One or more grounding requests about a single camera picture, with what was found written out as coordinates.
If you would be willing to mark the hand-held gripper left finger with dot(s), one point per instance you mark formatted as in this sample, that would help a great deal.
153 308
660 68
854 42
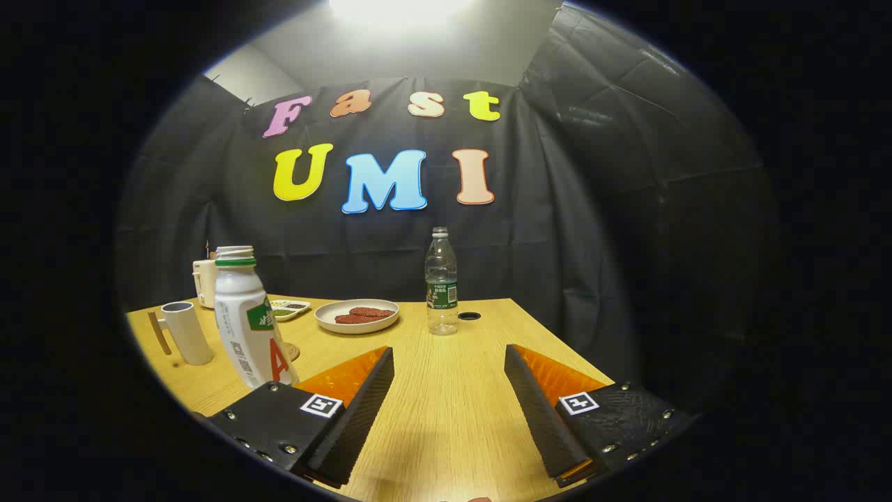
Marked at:
352 425

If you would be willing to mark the round wooden coaster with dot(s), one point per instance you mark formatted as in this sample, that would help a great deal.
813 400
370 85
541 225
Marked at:
293 352

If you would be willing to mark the white toaster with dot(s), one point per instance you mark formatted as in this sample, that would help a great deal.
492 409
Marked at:
204 282

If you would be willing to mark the black backdrop cloth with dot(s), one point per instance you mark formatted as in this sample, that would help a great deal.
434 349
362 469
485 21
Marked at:
592 209

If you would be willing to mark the ceiling light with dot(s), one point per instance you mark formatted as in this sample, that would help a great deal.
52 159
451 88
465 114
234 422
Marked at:
397 7

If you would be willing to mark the wooden table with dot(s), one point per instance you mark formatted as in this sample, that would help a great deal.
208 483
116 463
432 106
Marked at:
446 404

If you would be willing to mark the clear plastic water bottle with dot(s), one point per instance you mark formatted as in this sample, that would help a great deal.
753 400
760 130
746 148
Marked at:
441 279

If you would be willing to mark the white juice bottle green label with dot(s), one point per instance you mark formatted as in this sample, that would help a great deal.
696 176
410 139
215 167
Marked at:
240 328

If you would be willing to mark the white round plate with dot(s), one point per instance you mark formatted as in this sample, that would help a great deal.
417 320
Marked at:
327 317

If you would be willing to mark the red meat patties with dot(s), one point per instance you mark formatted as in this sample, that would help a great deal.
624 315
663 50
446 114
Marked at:
366 315

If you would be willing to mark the white divided dish with beans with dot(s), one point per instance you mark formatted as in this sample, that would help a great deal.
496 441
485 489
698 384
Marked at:
289 310

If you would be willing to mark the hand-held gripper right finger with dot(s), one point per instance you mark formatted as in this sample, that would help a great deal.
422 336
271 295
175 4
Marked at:
543 418

